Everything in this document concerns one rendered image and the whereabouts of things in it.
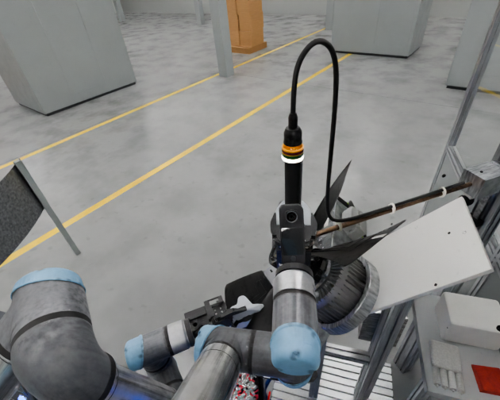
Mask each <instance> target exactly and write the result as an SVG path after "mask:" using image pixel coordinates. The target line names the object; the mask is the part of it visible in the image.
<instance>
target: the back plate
mask: <svg viewBox="0 0 500 400"><path fill-rule="evenodd" d="M362 257H364V258H365V259H366V260H368V261H369V262H370V263H372V264H373V265H374V266H375V267H376V269H377V271H378V273H379V280H380V286H379V295H378V297H377V300H376V302H375V305H374V307H373V309H372V310H371V312H370V313H369V314H371V313H375V312H378V311H380V310H384V309H387V308H390V307H392V306H396V305H399V304H401V303H403V302H408V301H410V300H413V299H415V298H420V297H422V296H425V295H427V294H431V293H433V292H436V291H439V290H443V289H445V288H448V287H452V286H455V285H457V284H460V283H464V282H466V281H468V280H471V279H475V278H478V277H480V276H483V275H487V274H490V273H492V272H494V269H493V267H492V265H491V262H490V260H489V257H488V255H487V252H486V250H485V248H484V246H483V242H482V241H481V238H480V236H479V233H478V231H477V228H476V227H475V223H474V222H473V219H472V217H471V214H470V212H469V209H468V208H467V204H466V202H465V200H464V198H463V197H460V198H457V199H456V200H454V201H452V202H450V203H448V204H446V205H445V206H442V207H441V208H439V209H437V210H434V211H433V212H431V213H429V214H427V215H425V216H424V217H421V218H419V219H417V220H416V221H414V222H412V223H410V224H408V225H406V226H404V227H402V228H400V229H399V230H397V231H395V232H393V233H391V234H389V235H387V236H386V237H384V238H383V239H382V240H381V241H380V242H378V243H377V244H376V245H374V246H373V247H372V248H370V249H369V250H368V251H366V252H365V253H364V254H363V255H362Z"/></svg>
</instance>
